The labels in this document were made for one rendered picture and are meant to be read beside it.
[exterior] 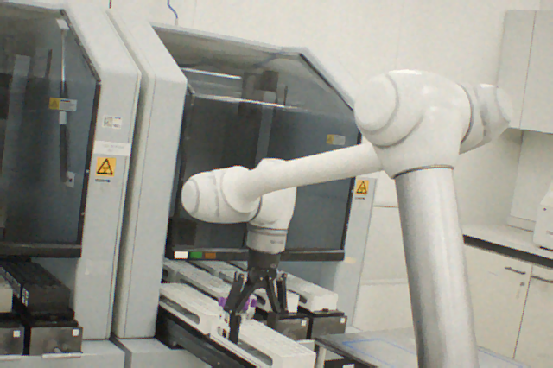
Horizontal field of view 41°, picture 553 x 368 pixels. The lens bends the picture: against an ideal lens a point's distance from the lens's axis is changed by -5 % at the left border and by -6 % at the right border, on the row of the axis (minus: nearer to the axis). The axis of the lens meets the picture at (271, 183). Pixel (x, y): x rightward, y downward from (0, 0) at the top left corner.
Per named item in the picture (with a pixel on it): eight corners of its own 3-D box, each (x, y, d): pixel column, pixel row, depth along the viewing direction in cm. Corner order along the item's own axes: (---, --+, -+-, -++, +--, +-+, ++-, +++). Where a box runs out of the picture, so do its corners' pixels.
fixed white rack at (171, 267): (130, 264, 261) (132, 246, 260) (155, 264, 267) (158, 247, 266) (170, 288, 237) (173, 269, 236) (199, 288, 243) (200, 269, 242)
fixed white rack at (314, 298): (255, 288, 253) (257, 270, 253) (279, 288, 259) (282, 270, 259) (310, 315, 230) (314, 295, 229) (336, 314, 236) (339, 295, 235)
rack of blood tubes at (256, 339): (208, 339, 190) (211, 315, 189) (241, 337, 196) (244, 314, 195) (277, 383, 166) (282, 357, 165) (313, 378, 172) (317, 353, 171)
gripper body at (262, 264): (258, 253, 176) (253, 292, 177) (289, 253, 181) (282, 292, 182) (240, 245, 182) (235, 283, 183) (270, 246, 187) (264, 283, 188)
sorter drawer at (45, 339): (-37, 278, 230) (-35, 250, 229) (4, 279, 238) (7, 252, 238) (34, 363, 172) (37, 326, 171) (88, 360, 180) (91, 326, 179)
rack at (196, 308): (150, 304, 215) (153, 283, 214) (181, 303, 221) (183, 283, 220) (204, 339, 191) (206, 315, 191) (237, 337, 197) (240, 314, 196)
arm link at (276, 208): (270, 221, 188) (227, 220, 179) (279, 157, 187) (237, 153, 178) (300, 231, 180) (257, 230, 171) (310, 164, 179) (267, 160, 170)
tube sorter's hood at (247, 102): (96, 220, 243) (123, 22, 237) (251, 227, 279) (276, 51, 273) (170, 261, 202) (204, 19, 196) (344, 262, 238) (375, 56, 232)
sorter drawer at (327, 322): (193, 281, 281) (197, 256, 280) (225, 281, 289) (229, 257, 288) (319, 345, 223) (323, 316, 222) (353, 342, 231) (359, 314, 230)
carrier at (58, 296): (66, 309, 190) (68, 287, 189) (69, 312, 188) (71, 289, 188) (23, 310, 183) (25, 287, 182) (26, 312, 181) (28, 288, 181)
